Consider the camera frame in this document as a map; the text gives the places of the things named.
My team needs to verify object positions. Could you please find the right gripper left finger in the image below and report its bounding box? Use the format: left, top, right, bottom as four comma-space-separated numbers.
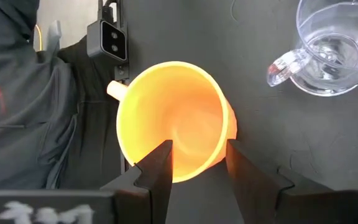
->
100, 139, 174, 224

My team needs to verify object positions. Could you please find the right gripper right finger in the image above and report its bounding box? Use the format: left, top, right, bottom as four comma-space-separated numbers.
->
225, 139, 358, 224

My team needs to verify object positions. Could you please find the orange plastic cup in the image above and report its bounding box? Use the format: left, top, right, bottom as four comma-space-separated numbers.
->
106, 60, 238, 184

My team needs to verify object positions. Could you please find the clear plastic cup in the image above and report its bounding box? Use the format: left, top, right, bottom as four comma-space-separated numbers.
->
266, 0, 358, 97

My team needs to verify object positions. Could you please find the person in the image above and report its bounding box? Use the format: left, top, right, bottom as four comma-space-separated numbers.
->
0, 0, 127, 191

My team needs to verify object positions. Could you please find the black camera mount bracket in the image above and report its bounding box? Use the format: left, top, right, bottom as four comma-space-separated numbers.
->
96, 0, 131, 82

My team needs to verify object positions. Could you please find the grey table-level camera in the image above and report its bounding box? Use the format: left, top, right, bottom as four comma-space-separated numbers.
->
86, 19, 129, 62

